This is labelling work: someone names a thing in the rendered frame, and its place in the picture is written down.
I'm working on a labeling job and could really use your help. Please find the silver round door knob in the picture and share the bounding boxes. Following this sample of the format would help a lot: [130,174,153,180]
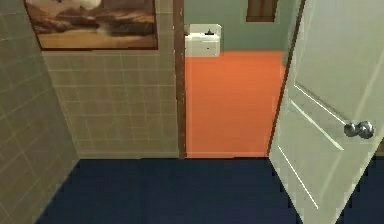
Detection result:
[343,120,375,140]

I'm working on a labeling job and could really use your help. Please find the white cabinet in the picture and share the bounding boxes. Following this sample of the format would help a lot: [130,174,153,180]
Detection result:
[184,23,223,58]

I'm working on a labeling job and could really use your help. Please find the dark brown framed picture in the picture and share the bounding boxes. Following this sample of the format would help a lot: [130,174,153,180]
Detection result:
[246,0,279,23]

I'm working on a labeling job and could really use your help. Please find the brown landscape framed picture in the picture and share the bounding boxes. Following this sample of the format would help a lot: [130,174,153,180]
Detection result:
[23,0,159,52]

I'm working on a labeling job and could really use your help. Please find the white room door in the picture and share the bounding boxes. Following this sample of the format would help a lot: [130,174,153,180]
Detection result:
[268,0,384,224]

